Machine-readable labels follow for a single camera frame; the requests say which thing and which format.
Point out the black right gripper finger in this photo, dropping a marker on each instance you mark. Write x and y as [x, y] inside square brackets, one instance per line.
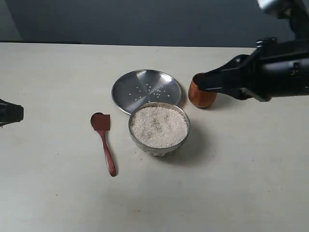
[236, 74]
[235, 93]

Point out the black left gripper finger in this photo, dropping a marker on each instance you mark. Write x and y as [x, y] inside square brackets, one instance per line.
[10, 113]

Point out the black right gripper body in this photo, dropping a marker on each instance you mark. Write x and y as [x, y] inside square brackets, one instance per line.
[282, 69]

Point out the dark red wooden spoon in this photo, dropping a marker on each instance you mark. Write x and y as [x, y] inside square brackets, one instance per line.
[101, 123]

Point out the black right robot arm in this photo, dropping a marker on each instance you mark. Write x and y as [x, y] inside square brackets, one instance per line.
[295, 11]

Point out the steel bowl of rice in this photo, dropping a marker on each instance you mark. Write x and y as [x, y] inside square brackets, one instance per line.
[159, 128]

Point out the brown wooden cup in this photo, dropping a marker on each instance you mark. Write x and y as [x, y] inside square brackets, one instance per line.
[198, 98]

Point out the round steel plate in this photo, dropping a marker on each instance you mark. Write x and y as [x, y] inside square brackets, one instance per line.
[136, 88]

